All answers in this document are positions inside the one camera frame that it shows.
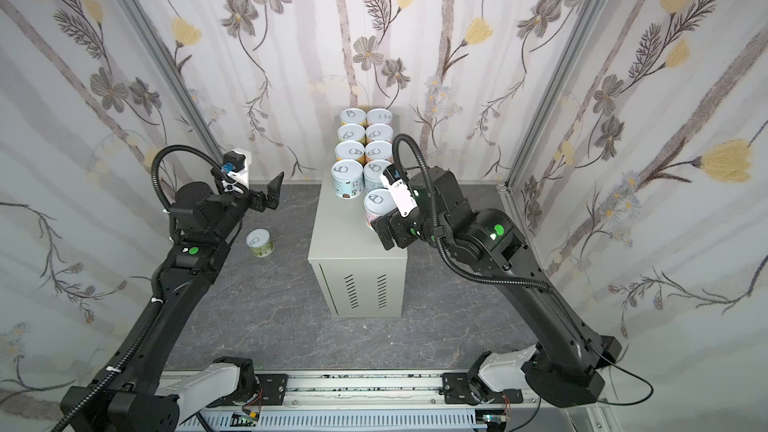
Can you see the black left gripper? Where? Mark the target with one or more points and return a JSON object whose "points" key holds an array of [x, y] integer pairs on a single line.
{"points": [[257, 202]]}

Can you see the yellow label can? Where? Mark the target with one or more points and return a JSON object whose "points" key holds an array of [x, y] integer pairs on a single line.
{"points": [[353, 116]]}

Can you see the orange label can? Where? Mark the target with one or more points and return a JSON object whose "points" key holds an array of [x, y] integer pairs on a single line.
{"points": [[350, 150]]}

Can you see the light blue can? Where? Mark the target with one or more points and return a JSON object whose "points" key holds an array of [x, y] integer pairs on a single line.
{"points": [[347, 177], [373, 171]]}

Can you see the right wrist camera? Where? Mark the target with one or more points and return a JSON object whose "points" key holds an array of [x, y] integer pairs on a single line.
{"points": [[399, 190]]}

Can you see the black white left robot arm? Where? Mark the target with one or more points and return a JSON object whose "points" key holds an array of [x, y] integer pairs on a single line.
{"points": [[125, 395]]}

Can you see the green label can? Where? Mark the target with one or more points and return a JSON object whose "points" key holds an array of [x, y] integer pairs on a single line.
{"points": [[260, 242], [352, 132]]}

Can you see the white slotted cable duct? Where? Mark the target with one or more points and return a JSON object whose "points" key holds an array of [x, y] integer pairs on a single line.
{"points": [[339, 420]]}

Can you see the grey metal cabinet box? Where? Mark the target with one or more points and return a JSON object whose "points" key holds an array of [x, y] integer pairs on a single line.
{"points": [[357, 276]]}

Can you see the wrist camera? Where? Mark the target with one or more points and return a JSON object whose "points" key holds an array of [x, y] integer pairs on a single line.
{"points": [[235, 170], [399, 190]]}

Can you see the pink label can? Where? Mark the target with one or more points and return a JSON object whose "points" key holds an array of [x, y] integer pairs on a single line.
{"points": [[379, 116]]}

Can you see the brown label can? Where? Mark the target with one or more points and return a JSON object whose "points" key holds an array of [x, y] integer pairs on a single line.
{"points": [[379, 132]]}

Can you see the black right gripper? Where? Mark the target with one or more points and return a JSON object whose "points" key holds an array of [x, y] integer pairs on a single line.
{"points": [[395, 234]]}

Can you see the white can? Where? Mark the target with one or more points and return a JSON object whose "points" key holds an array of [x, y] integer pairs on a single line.
{"points": [[378, 203]]}

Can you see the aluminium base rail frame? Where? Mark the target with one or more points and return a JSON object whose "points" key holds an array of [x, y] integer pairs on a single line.
{"points": [[516, 409]]}

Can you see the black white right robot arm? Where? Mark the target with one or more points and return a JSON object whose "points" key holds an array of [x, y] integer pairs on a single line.
{"points": [[563, 367]]}

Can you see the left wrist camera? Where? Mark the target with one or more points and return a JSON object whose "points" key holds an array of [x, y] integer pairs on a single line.
{"points": [[235, 170]]}

